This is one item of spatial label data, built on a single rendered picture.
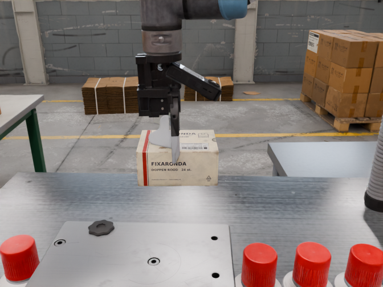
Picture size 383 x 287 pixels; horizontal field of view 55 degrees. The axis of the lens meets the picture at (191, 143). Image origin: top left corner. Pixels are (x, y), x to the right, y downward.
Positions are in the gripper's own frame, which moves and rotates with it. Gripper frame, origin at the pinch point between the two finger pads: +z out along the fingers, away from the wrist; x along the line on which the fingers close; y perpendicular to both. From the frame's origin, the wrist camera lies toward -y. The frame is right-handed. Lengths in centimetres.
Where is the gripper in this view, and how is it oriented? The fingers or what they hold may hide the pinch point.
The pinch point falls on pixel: (178, 148)
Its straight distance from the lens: 77.6
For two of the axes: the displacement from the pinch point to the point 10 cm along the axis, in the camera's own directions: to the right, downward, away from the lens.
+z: 0.2, 9.2, 3.8
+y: -10.0, 0.3, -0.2
